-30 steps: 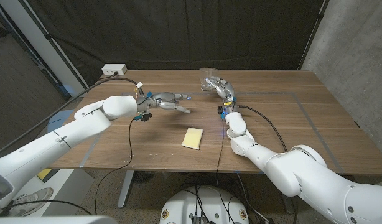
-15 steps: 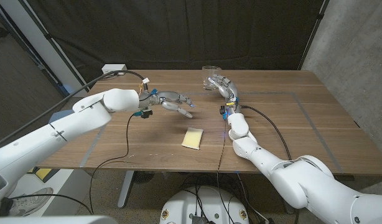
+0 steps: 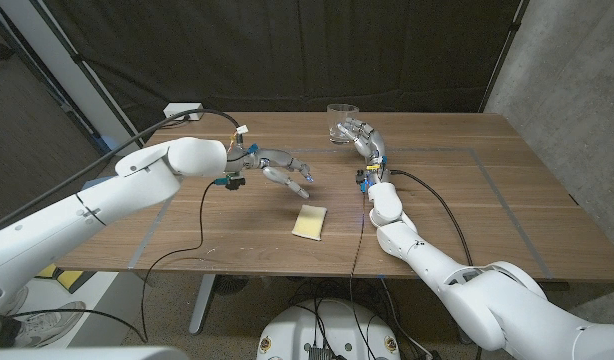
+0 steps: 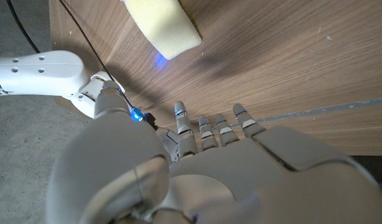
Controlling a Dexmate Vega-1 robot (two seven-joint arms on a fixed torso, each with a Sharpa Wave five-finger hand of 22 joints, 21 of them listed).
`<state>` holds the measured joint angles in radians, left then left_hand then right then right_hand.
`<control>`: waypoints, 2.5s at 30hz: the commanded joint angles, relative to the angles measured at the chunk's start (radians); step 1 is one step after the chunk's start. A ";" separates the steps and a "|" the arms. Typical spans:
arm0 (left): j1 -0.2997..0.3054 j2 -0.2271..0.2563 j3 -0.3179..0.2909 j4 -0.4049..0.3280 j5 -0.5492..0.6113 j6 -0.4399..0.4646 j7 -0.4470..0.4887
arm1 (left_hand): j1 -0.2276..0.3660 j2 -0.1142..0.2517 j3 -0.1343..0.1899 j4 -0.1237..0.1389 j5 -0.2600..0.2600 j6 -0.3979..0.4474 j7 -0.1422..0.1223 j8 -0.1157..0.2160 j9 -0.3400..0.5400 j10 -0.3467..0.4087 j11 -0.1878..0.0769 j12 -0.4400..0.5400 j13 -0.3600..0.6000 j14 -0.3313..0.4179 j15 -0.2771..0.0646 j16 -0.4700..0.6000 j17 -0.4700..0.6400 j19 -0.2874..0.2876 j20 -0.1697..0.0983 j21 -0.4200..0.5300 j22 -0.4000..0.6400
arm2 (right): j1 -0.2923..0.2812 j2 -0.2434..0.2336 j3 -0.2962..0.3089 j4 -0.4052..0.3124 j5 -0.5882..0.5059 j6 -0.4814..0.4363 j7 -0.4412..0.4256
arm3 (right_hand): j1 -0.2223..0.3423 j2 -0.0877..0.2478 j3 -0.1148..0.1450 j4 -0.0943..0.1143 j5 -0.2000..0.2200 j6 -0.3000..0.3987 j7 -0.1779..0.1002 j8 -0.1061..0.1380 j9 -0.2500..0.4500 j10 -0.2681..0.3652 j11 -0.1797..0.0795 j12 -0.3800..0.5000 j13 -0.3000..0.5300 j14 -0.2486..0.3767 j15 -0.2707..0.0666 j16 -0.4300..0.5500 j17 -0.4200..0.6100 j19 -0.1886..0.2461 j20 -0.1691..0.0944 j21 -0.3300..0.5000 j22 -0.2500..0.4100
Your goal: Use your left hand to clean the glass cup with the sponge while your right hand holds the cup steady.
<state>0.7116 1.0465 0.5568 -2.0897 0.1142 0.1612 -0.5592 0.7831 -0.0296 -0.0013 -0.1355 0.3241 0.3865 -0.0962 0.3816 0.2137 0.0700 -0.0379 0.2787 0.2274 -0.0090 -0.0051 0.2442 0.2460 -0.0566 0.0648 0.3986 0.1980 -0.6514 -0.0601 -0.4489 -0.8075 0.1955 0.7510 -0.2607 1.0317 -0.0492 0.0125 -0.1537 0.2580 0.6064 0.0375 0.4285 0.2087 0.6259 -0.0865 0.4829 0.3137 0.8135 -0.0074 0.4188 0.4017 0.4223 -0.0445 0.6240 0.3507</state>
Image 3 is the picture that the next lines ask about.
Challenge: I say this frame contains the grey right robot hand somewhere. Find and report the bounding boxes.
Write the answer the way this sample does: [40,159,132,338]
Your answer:
[336,117,391,174]

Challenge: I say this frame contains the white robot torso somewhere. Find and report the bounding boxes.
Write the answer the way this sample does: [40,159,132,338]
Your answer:
[0,319,188,360]

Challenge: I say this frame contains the black backdrop stand pole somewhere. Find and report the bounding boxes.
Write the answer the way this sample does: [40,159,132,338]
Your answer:
[39,0,146,147]
[478,0,531,114]

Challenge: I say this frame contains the black round ribbed object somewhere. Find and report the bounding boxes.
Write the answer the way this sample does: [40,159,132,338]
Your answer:
[214,274,249,296]

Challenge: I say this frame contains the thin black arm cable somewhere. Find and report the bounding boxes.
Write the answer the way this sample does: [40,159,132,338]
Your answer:
[6,180,218,345]
[347,189,378,360]

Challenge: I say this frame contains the grey finned module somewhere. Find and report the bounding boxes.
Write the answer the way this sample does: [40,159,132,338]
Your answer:
[306,344,334,360]

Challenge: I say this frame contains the clear glass cup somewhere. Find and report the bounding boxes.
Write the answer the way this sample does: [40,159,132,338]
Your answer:
[326,103,361,146]

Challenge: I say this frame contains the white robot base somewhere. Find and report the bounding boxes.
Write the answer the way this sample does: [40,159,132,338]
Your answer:
[256,298,401,360]

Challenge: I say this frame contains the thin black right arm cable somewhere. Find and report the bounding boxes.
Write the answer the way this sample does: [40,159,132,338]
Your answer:
[347,189,378,360]

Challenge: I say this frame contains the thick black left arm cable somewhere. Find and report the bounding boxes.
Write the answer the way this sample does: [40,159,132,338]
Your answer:
[0,108,243,235]

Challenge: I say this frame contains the black cable over robot base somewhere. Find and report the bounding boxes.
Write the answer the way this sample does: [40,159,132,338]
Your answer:
[310,294,344,360]

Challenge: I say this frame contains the white power strip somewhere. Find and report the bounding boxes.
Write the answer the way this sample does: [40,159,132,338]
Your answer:
[162,102,206,122]

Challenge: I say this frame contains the white table leg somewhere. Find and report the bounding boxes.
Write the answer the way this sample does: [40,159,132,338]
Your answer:
[189,273,218,335]

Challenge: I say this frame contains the black backdrop cloth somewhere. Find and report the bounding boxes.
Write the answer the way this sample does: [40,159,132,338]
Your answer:
[40,0,531,144]

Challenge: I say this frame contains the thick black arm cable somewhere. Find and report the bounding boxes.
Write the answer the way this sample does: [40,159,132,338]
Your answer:
[389,168,474,267]
[0,108,243,235]

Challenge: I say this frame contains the black power plug cable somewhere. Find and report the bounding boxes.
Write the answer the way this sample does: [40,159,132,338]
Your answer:
[156,115,192,131]

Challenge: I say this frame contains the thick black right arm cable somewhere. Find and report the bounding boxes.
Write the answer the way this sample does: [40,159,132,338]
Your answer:
[389,168,474,267]

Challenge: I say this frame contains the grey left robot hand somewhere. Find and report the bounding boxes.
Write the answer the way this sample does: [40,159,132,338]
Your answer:
[241,147,316,200]

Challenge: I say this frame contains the yellow sponge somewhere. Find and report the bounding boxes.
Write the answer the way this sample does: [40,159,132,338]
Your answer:
[291,204,328,242]

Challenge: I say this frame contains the grey sneaker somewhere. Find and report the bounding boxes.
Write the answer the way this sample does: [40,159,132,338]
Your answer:
[1,285,31,317]
[11,299,87,349]

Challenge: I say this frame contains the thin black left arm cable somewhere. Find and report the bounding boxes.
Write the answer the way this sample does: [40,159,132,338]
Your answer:
[6,180,218,345]

